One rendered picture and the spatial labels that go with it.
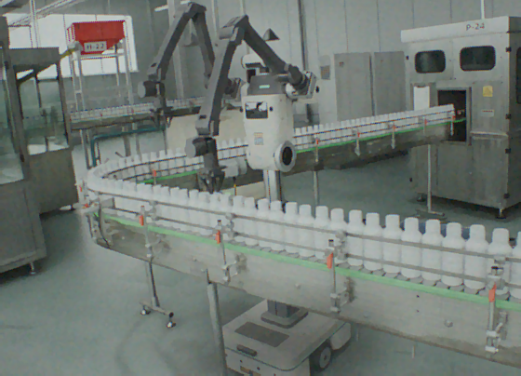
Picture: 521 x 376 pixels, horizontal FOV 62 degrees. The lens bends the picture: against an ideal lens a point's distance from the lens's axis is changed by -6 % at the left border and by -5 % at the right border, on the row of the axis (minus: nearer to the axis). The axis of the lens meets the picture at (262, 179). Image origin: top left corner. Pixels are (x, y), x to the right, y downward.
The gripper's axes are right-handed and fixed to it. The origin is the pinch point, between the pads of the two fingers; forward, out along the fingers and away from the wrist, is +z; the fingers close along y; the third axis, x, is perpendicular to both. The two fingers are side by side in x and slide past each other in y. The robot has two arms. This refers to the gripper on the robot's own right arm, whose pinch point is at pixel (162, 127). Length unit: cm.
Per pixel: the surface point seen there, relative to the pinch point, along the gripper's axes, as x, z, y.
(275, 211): 75, 26, 17
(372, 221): 111, 25, 18
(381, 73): -172, -17, -619
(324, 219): 94, 27, 16
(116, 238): -21, 51, 20
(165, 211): 16.8, 33.3, 17.5
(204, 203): 40, 27, 17
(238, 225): 58, 34, 17
